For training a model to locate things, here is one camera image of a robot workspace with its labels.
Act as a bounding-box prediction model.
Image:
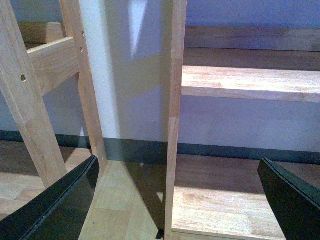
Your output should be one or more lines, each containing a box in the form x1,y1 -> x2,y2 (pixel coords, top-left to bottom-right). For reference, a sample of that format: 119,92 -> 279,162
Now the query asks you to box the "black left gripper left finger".
0,155 -> 100,240

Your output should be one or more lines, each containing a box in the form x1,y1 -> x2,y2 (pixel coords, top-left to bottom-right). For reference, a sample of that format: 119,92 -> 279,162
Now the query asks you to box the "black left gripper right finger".
257,158 -> 320,240

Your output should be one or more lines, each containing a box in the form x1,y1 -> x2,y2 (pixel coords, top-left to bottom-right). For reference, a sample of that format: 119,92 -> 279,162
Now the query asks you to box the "wooden shelf unit right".
164,0 -> 320,240

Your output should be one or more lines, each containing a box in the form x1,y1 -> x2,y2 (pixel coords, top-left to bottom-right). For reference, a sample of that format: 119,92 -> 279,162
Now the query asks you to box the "wooden ladder shelf left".
0,0 -> 109,189

